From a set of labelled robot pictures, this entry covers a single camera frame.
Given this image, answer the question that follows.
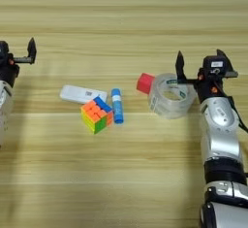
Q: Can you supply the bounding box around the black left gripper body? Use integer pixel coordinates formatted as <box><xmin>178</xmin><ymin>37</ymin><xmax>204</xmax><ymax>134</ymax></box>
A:
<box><xmin>0</xmin><ymin>54</ymin><xmax>35</xmax><ymax>88</ymax></box>

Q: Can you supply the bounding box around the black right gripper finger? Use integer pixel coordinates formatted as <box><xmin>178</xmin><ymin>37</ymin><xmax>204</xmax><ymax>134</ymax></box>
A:
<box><xmin>174</xmin><ymin>50</ymin><xmax>188</xmax><ymax>81</ymax></box>
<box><xmin>216</xmin><ymin>49</ymin><xmax>234</xmax><ymax>75</ymax></box>

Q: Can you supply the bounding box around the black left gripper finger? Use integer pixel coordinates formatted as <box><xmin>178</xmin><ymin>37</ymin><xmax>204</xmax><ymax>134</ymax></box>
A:
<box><xmin>27</xmin><ymin>37</ymin><xmax>38</xmax><ymax>65</ymax></box>

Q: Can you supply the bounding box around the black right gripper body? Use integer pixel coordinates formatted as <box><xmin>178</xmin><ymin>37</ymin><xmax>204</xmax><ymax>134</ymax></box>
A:
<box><xmin>176</xmin><ymin>70</ymin><xmax>239</xmax><ymax>104</ymax></box>

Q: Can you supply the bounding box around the red cube block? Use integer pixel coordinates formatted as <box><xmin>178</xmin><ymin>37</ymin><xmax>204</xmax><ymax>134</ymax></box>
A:
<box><xmin>136</xmin><ymin>72</ymin><xmax>156</xmax><ymax>96</ymax></box>

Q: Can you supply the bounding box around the clear tape roll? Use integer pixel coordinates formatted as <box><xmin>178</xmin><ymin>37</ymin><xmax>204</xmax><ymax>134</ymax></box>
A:
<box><xmin>147</xmin><ymin>73</ymin><xmax>198</xmax><ymax>120</ymax></box>

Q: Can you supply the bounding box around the multicolour puzzle cube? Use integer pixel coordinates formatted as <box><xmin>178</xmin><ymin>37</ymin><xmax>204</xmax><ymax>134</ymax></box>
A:
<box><xmin>80</xmin><ymin>96</ymin><xmax>115</xmax><ymax>135</ymax></box>

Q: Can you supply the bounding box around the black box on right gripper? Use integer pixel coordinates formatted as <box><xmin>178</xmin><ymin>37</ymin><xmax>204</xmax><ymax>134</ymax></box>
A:
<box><xmin>201</xmin><ymin>54</ymin><xmax>231</xmax><ymax>77</ymax></box>

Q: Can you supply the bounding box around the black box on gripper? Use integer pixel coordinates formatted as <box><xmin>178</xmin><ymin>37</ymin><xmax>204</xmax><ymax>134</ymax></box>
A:
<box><xmin>201</xmin><ymin>54</ymin><xmax>231</xmax><ymax>77</ymax></box>
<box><xmin>0</xmin><ymin>40</ymin><xmax>10</xmax><ymax>61</ymax></box>

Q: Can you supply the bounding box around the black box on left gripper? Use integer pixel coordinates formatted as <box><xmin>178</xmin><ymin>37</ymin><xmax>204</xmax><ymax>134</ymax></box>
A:
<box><xmin>0</xmin><ymin>40</ymin><xmax>10</xmax><ymax>61</ymax></box>

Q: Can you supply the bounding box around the white rectangular device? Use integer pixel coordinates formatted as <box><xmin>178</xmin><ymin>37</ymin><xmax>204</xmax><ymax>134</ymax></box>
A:
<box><xmin>59</xmin><ymin>84</ymin><xmax>109</xmax><ymax>106</ymax></box>

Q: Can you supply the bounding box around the blue glue stick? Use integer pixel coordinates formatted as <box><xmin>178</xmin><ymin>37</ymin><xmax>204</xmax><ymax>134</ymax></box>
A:
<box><xmin>110</xmin><ymin>87</ymin><xmax>125</xmax><ymax>125</ymax></box>

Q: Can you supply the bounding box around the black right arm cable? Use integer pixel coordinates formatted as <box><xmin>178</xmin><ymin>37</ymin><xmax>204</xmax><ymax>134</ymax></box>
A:
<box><xmin>222</xmin><ymin>84</ymin><xmax>248</xmax><ymax>133</ymax></box>

